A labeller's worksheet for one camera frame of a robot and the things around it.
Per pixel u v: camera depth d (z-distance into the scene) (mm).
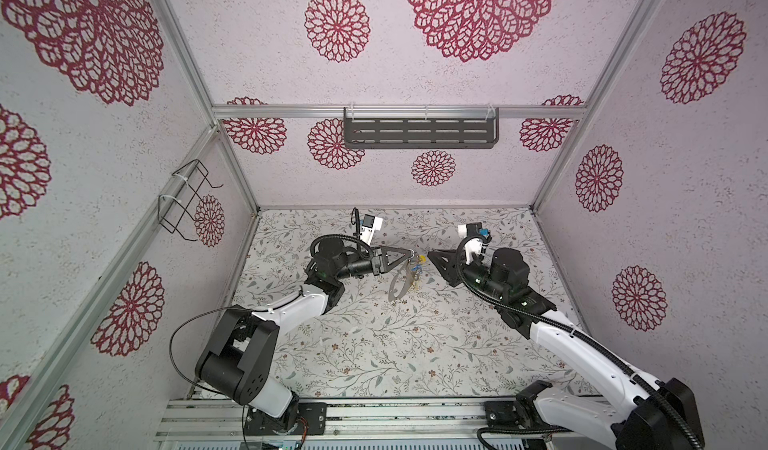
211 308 464
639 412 403
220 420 756
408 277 830
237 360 438
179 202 748
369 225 701
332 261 628
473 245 653
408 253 729
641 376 422
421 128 996
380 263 696
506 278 576
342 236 585
